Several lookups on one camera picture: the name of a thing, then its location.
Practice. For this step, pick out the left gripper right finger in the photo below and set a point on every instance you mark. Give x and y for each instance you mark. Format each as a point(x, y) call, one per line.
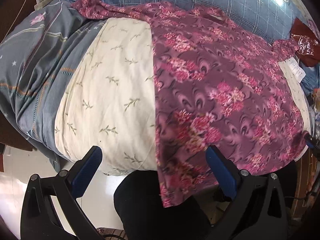
point(257, 207)

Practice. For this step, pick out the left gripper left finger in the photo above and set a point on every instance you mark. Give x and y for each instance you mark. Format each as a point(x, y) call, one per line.
point(39, 219)

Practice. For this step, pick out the purple floral garment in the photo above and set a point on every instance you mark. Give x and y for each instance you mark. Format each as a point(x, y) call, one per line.
point(215, 84)

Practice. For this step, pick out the black trousers leg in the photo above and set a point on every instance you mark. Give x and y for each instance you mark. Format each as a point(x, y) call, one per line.
point(138, 203)

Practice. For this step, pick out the cream leaf-print pillow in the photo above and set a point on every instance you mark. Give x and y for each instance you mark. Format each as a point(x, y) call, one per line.
point(110, 100)

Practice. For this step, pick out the grey-blue patterned quilt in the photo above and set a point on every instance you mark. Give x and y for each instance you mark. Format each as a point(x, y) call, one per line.
point(38, 59)

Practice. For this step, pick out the red plastic bag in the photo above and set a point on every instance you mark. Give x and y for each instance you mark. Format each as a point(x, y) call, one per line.
point(308, 43)

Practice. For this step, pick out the white charger with cable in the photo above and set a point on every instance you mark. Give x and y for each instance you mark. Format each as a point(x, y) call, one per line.
point(39, 5)

